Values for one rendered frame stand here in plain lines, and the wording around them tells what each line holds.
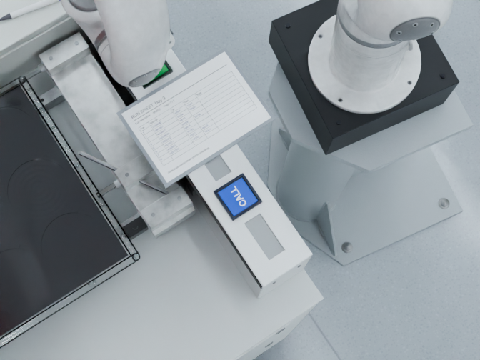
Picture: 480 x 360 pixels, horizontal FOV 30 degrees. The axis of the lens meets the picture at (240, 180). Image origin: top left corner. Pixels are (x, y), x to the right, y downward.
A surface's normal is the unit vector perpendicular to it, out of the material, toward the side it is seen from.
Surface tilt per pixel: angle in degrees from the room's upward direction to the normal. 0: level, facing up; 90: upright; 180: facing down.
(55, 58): 0
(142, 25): 54
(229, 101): 0
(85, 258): 0
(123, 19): 46
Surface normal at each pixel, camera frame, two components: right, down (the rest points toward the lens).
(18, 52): 0.55, 0.81
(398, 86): -0.02, -0.28
